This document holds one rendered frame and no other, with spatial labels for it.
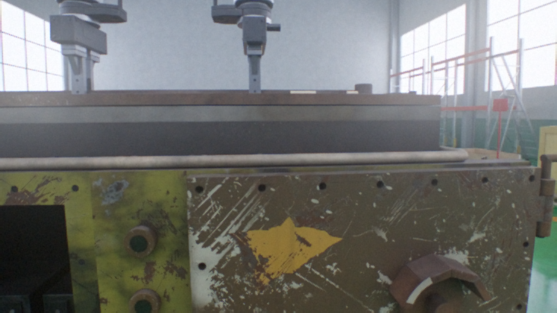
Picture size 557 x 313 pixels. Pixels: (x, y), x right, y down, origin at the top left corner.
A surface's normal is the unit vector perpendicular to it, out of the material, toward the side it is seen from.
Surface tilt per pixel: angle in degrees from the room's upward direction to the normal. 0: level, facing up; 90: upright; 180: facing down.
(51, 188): 90
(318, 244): 90
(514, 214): 90
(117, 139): 90
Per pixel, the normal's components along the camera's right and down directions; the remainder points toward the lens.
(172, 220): 0.09, 0.08
